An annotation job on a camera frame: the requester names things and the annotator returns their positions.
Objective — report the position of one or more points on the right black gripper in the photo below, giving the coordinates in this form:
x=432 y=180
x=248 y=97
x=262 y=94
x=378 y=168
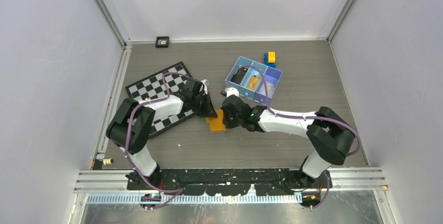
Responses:
x=229 y=124

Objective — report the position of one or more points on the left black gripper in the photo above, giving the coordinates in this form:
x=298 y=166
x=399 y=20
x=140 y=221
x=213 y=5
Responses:
x=208 y=111

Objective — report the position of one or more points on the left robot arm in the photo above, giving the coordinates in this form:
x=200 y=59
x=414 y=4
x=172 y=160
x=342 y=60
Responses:
x=131 y=125

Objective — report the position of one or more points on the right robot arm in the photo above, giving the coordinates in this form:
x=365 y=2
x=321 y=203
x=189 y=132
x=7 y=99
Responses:
x=328 y=133

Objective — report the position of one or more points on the black item in tray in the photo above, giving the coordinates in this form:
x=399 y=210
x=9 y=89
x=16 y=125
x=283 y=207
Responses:
x=239 y=75

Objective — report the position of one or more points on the orange item in tray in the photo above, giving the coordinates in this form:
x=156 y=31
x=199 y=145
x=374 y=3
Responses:
x=253 y=82

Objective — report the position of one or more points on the black white chessboard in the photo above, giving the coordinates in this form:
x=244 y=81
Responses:
x=151 y=87

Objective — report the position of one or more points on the blue orange toy block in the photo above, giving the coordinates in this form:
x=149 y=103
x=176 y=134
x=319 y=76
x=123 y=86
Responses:
x=270 y=59

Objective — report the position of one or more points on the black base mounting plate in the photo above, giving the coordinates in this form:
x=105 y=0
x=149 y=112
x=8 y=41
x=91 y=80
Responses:
x=227 y=182

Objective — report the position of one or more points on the small black square device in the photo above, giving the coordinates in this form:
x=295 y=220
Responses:
x=162 y=42

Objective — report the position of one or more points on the small beige peg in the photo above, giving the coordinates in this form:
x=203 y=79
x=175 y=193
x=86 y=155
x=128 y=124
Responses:
x=107 y=161

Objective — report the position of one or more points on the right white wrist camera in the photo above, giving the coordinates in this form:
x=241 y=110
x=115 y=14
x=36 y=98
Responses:
x=230 y=91

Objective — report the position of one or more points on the aluminium frame rail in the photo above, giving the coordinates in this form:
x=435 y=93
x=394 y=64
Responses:
x=101 y=181

